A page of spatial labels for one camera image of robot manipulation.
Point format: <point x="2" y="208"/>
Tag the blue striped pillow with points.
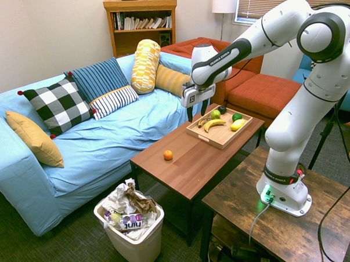
<point x="103" y="76"/>

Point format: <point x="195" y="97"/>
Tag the dark avocado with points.
<point x="222" y="109"/>

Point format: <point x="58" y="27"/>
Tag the mustard striped pillow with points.
<point x="170" y="79"/>

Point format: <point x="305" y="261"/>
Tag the yellow banana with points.
<point x="214" y="124"/>

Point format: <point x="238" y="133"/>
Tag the crumpled brown paper bag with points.
<point x="140" y="205"/>

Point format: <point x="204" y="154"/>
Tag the light wooden tray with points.
<point x="221" y="137"/>

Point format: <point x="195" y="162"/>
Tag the green apple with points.
<point x="215" y="114"/>

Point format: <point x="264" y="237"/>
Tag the rustic dark wooden side table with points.
<point x="284" y="233"/>

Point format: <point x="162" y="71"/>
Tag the brown spotted banana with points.
<point x="202" y="122"/>

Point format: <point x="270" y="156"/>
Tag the black white checkered pillow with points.
<point x="60" y="104"/>

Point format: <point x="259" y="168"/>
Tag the wooden bookshelf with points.
<point x="140" y="6"/>

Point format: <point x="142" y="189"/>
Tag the row of books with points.
<point x="141" y="23"/>

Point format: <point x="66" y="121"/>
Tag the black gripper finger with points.
<point x="190" y="114"/>
<point x="204" y="108"/>

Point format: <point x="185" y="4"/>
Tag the green lime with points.
<point x="237" y="116"/>

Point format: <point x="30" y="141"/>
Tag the orange sectional sofa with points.
<point x="260" y="92"/>

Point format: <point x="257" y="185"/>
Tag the white trash bin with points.
<point x="139" y="248"/>

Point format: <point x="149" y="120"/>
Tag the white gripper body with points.
<point x="196" y="96"/>

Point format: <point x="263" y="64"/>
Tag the orange tangerine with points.
<point x="168" y="155"/>

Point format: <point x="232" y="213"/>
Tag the light blue sofa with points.
<point x="106" y="145"/>

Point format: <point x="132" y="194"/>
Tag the black device under table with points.
<point x="244" y="254"/>

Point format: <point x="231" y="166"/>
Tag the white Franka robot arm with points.
<point x="293" y="117"/>

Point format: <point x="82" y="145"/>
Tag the crumpled white paper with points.
<point x="117" y="198"/>

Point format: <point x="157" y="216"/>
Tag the white floor lamp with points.
<point x="223" y="2"/>

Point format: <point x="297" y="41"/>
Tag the black camera tripod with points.
<point x="323" y="136"/>

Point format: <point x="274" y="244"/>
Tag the reddish wooden coffee table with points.
<point x="194" y="165"/>

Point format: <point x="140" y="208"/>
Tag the hint water bottle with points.
<point x="132" y="222"/>

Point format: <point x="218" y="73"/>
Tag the black speaker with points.
<point x="165" y="39"/>

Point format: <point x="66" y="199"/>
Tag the plain mustard pillow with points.
<point x="36" y="140"/>

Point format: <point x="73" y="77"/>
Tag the white navy striped pillow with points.
<point x="115" y="100"/>

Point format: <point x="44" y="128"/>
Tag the yellow patterned bolster pillow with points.
<point x="144" y="65"/>

